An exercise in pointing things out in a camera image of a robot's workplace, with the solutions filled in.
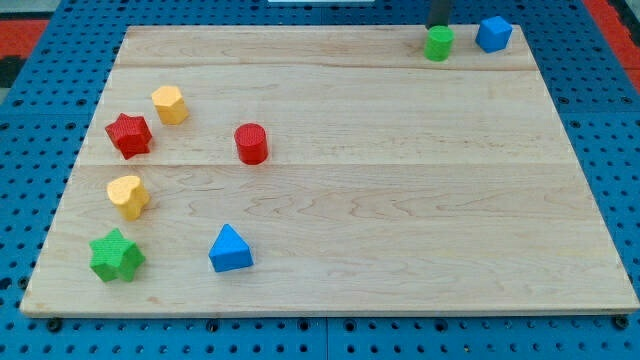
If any black cylindrical robot arm tip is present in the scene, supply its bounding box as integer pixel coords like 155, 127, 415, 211
425, 0, 454, 29

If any light wooden board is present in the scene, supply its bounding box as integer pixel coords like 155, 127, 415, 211
20, 25, 639, 318

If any blue triangle block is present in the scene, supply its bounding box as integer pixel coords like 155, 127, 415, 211
208, 224, 254, 273

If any blue cube block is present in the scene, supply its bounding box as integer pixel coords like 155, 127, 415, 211
475, 16, 513, 53

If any green star block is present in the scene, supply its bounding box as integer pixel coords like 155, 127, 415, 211
89, 228, 146, 282

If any red cylinder block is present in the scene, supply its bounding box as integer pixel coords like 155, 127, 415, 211
234, 123, 268, 165

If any green cylinder block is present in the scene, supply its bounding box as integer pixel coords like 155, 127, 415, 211
424, 25, 455, 62

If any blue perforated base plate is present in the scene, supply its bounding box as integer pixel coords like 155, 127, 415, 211
1, 0, 639, 359

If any red star block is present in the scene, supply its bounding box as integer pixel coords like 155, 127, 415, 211
105, 113, 152, 160

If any yellow hexagon block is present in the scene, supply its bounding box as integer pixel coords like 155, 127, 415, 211
151, 85, 189, 125

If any yellow heart block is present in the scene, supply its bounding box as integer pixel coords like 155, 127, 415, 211
106, 175, 150, 221

